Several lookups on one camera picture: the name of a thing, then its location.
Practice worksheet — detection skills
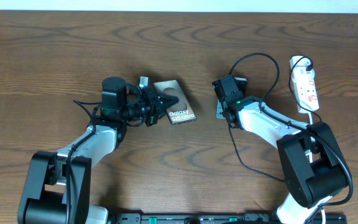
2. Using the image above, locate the Galaxy S25 Ultra smartphone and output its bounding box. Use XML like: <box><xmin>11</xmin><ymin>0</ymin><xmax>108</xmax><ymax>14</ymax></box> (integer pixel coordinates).
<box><xmin>154</xmin><ymin>80</ymin><xmax>197</xmax><ymax>125</ymax></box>

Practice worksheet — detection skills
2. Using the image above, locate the black USB-C charger cable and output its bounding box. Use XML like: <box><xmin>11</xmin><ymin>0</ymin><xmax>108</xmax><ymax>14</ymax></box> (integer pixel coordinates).
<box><xmin>227</xmin><ymin>56</ymin><xmax>323</xmax><ymax>183</ymax></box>

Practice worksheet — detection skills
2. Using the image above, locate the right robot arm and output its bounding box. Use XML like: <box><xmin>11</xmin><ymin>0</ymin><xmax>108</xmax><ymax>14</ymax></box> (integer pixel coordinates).
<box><xmin>218</xmin><ymin>92</ymin><xmax>354</xmax><ymax>223</ymax></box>

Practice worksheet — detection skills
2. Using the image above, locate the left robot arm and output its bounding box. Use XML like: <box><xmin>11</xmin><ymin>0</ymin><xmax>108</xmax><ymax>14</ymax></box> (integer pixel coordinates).
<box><xmin>17</xmin><ymin>77</ymin><xmax>179</xmax><ymax>223</ymax></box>

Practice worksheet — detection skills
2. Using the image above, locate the white power strip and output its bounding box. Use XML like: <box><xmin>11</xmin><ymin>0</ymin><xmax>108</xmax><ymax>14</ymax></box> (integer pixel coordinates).
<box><xmin>290</xmin><ymin>55</ymin><xmax>319</xmax><ymax>113</ymax></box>

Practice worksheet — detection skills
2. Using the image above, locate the white power strip cord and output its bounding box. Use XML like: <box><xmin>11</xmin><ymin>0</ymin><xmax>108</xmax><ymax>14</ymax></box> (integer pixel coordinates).
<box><xmin>307</xmin><ymin>112</ymin><xmax>327</xmax><ymax>224</ymax></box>

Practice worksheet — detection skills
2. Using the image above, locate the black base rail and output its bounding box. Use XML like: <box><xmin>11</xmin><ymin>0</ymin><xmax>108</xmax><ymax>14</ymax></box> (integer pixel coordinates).
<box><xmin>104</xmin><ymin>212</ymin><xmax>347</xmax><ymax>224</ymax></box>

